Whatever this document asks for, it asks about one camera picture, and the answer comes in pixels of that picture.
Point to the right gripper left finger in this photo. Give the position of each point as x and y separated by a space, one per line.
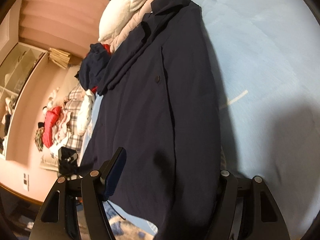
57 218

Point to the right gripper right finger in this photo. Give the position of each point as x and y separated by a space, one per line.
261 217

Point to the dark navy jacket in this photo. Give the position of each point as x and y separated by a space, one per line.
160 104

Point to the plaid cloth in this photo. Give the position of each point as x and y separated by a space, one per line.
73 102

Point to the red garment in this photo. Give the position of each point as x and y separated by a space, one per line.
50 120

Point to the white garment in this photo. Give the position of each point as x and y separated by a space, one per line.
84 115

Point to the crumpled navy garment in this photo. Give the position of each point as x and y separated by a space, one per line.
93 66

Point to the tan hanging paper stack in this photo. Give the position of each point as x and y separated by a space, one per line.
59 57

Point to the pink curtain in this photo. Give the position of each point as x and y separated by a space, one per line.
69 25

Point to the white fluffy pillow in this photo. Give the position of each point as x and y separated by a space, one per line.
115 16

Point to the light blue floral bedsheet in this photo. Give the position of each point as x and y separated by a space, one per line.
264 57

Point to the pink quilt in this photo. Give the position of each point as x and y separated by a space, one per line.
131 24

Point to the wall shelf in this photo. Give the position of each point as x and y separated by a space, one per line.
16 69

